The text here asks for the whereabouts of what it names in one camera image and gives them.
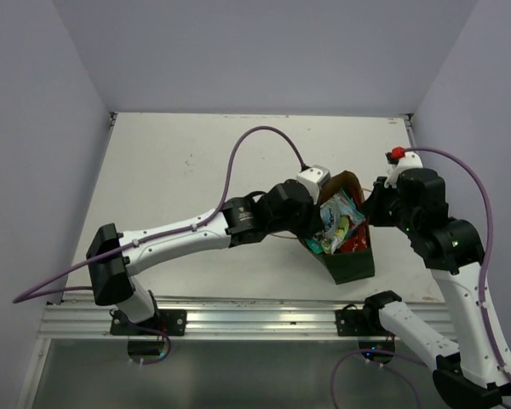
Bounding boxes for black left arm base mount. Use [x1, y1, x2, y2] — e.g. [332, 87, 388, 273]
[109, 308, 187, 366]

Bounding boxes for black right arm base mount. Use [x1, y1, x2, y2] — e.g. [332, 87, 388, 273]
[335, 303, 396, 358]

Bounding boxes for red Doritos chip bag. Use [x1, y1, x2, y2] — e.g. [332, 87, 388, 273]
[337, 222, 370, 253]

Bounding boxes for aluminium table edge rail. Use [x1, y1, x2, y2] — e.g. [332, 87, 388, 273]
[37, 297, 459, 342]

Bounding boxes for green Fox's candy bag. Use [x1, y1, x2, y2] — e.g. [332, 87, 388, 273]
[304, 190, 359, 256]

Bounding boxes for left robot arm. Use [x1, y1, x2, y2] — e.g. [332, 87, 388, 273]
[86, 179, 323, 335]

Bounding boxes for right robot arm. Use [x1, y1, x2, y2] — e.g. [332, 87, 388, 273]
[362, 168, 511, 408]

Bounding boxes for green paper bag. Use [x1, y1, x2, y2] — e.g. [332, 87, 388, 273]
[297, 170, 375, 285]

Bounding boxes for light green small snack packet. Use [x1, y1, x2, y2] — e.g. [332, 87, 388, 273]
[321, 216, 350, 255]

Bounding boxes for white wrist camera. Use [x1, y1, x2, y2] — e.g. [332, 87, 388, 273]
[296, 165, 331, 204]
[384, 147, 423, 188]

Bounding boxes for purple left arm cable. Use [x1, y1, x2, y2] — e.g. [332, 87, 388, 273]
[11, 125, 310, 304]

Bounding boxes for grey small snack packet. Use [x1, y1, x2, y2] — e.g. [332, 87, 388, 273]
[320, 199, 365, 238]

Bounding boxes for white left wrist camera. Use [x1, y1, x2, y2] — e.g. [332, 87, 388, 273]
[296, 165, 331, 204]

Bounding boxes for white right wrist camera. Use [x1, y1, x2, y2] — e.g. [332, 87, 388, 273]
[384, 147, 423, 188]

